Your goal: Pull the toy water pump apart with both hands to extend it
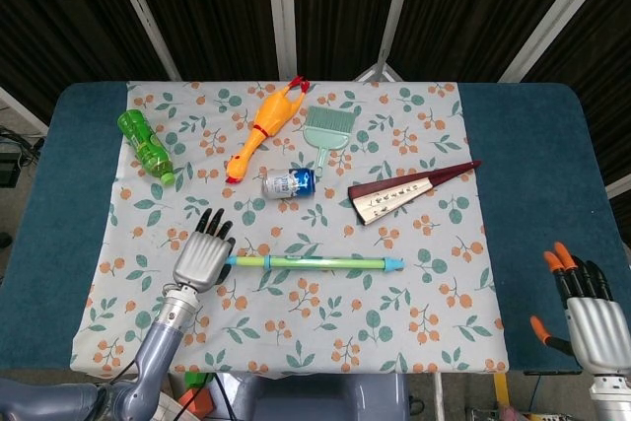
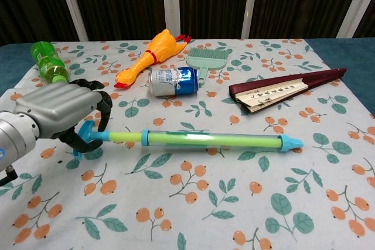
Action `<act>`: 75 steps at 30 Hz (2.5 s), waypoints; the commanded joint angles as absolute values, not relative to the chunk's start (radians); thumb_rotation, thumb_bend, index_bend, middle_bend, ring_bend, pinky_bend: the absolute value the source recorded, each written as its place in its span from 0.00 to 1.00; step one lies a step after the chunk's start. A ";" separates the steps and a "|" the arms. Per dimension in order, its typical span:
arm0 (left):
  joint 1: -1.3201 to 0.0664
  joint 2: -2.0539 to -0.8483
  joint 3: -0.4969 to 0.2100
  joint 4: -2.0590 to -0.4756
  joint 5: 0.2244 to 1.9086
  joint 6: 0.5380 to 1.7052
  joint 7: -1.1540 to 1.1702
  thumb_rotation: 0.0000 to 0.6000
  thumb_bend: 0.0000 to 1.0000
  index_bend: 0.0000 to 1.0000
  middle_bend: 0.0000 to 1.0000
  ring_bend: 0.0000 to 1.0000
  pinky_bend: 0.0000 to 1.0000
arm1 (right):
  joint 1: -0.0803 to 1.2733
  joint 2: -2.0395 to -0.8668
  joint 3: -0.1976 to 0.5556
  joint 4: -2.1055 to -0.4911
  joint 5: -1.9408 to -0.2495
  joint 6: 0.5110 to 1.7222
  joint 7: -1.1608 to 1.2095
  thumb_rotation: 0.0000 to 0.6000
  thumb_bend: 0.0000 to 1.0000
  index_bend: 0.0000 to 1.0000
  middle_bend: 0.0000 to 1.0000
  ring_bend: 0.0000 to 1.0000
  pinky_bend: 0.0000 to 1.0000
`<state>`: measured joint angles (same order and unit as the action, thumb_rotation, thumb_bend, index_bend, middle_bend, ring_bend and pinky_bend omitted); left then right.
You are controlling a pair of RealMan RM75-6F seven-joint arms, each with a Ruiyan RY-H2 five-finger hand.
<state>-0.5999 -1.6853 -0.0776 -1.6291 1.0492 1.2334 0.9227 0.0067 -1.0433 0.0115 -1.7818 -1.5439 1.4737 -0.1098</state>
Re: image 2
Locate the maroon folding paper fan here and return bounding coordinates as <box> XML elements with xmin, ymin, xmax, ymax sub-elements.
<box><xmin>228</xmin><ymin>67</ymin><xmax>347</xmax><ymax>114</ymax></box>

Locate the white frame post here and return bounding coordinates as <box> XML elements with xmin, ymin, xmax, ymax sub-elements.
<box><xmin>241</xmin><ymin>0</ymin><xmax>262</xmax><ymax>40</ymax></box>
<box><xmin>336</xmin><ymin>0</ymin><xmax>375</xmax><ymax>39</ymax></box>
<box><xmin>161</xmin><ymin>0</ymin><xmax>180</xmax><ymax>40</ymax></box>
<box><xmin>54</xmin><ymin>0</ymin><xmax>89</xmax><ymax>42</ymax></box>

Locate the blue white drink can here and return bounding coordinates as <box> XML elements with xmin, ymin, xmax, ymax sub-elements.
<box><xmin>148</xmin><ymin>66</ymin><xmax>200</xmax><ymax>98</ymax></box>

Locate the pale green dustpan brush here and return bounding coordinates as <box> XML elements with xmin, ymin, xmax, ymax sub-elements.
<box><xmin>186</xmin><ymin>46</ymin><xmax>230</xmax><ymax>86</ymax></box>

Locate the yellow rubber chicken toy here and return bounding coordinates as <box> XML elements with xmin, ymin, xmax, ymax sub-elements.
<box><xmin>113</xmin><ymin>29</ymin><xmax>192</xmax><ymax>89</ymax></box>

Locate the green blue toy stick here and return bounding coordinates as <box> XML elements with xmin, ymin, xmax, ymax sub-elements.
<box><xmin>73</xmin><ymin>120</ymin><xmax>305</xmax><ymax>159</ymax></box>

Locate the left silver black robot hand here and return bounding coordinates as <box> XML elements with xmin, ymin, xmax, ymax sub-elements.
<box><xmin>14</xmin><ymin>78</ymin><xmax>114</xmax><ymax>157</ymax></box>

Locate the green plastic drink bottle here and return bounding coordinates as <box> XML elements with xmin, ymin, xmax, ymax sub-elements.
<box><xmin>30</xmin><ymin>41</ymin><xmax>70</xmax><ymax>84</ymax></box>

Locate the floral tablecloth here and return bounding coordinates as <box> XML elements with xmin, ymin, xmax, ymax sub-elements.
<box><xmin>0</xmin><ymin>38</ymin><xmax>375</xmax><ymax>250</ymax></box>

